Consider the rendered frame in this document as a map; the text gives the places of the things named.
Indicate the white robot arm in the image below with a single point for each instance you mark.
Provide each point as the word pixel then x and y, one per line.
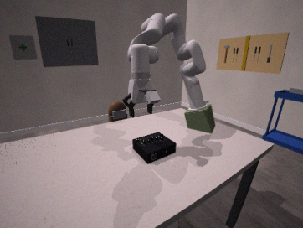
pixel 140 53

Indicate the black lighting desk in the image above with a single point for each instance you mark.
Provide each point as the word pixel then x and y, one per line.
pixel 154 146

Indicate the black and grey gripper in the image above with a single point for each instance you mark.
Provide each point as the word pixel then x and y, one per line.
pixel 136 95

